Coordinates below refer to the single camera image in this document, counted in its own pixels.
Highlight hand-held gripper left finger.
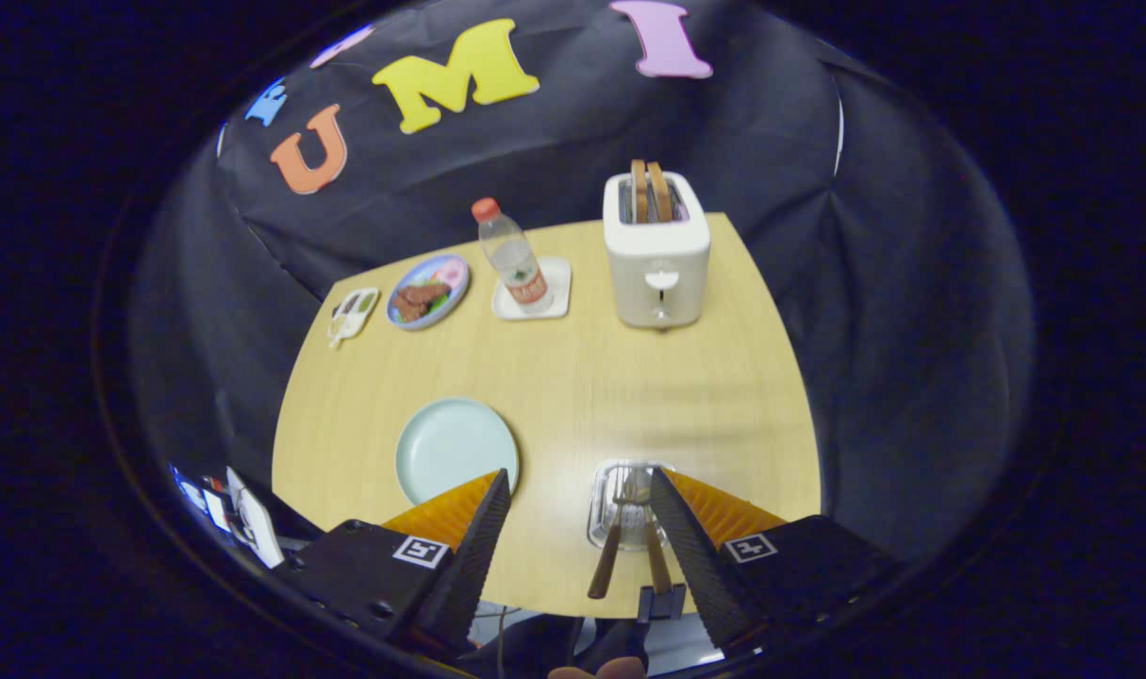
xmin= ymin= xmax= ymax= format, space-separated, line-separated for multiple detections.
xmin=275 ymin=469 xmax=512 ymax=661

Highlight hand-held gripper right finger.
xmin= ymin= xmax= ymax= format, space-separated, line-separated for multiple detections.
xmin=649 ymin=469 xmax=899 ymax=656

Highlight clear glass tray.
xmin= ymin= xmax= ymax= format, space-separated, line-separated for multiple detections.
xmin=587 ymin=459 xmax=675 ymax=553

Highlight pale green plate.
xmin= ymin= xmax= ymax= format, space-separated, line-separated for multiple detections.
xmin=394 ymin=397 xmax=520 ymax=506

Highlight stack of papers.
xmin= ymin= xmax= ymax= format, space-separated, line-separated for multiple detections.
xmin=169 ymin=462 xmax=286 ymax=570

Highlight brown meat pieces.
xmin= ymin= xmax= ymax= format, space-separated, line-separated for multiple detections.
xmin=391 ymin=283 xmax=449 ymax=323

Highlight white divided sauce dish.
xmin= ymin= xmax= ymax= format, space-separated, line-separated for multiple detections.
xmin=326 ymin=288 xmax=381 ymax=350

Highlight white toaster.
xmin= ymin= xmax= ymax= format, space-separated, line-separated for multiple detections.
xmin=603 ymin=171 xmax=711 ymax=330

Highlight blue plate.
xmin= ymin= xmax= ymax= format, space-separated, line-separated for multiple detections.
xmin=386 ymin=254 xmax=470 ymax=331

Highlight white square coaster dish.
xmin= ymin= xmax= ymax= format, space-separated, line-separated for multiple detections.
xmin=491 ymin=257 xmax=573 ymax=321

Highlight clear water bottle red cap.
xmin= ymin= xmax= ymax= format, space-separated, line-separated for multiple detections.
xmin=471 ymin=197 xmax=555 ymax=314

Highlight black backdrop cloth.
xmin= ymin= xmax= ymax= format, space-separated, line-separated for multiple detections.
xmin=129 ymin=0 xmax=1036 ymax=567

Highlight wooden handled knife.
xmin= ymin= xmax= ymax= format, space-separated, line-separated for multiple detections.
xmin=634 ymin=469 xmax=673 ymax=597

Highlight wooden handled fork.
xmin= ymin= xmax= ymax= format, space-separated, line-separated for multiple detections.
xmin=587 ymin=472 xmax=630 ymax=601

